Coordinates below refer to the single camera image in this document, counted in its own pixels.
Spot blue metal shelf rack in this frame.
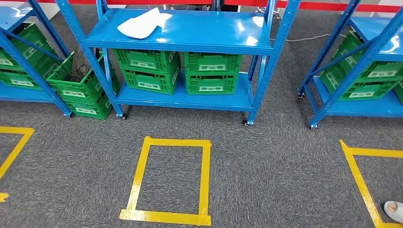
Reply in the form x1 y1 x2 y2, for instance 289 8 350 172
297 0 403 130
55 0 301 126
0 0 74 118

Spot white plastic trim panel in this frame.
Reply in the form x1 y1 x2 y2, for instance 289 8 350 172
117 7 173 40

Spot red barrier belt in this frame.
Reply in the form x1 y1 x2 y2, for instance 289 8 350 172
0 0 402 14

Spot person's foot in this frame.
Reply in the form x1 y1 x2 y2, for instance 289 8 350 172
383 200 403 225

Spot white floor cable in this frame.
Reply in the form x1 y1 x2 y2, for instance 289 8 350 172
270 33 347 43

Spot black coiled cables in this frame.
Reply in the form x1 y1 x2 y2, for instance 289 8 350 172
61 63 92 83

